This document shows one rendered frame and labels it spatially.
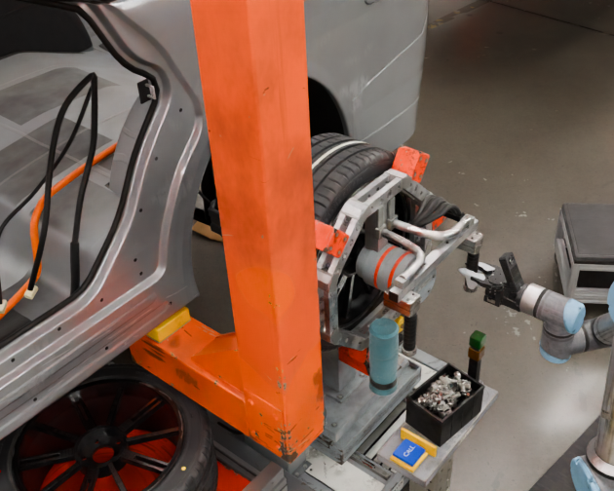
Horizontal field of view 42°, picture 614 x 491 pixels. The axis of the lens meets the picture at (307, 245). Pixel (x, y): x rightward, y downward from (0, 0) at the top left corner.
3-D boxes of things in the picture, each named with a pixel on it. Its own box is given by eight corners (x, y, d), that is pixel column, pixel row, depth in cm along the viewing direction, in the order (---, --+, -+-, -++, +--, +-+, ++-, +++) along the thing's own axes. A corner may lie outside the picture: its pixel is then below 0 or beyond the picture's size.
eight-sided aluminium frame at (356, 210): (413, 281, 278) (419, 144, 245) (429, 287, 274) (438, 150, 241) (315, 372, 245) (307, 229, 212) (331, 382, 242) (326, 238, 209)
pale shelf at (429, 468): (451, 374, 263) (452, 367, 261) (498, 397, 254) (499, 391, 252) (375, 459, 237) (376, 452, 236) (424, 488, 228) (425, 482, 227)
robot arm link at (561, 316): (571, 343, 226) (576, 317, 219) (530, 324, 232) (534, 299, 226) (585, 323, 231) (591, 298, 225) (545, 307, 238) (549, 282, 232)
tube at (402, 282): (381, 233, 233) (381, 204, 227) (438, 257, 223) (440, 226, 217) (345, 264, 223) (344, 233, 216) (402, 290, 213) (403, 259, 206)
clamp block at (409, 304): (393, 295, 223) (393, 281, 220) (420, 308, 218) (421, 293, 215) (382, 305, 220) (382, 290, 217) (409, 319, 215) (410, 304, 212)
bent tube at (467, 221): (418, 202, 245) (420, 172, 239) (474, 223, 235) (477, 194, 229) (385, 230, 235) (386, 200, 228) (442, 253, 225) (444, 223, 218)
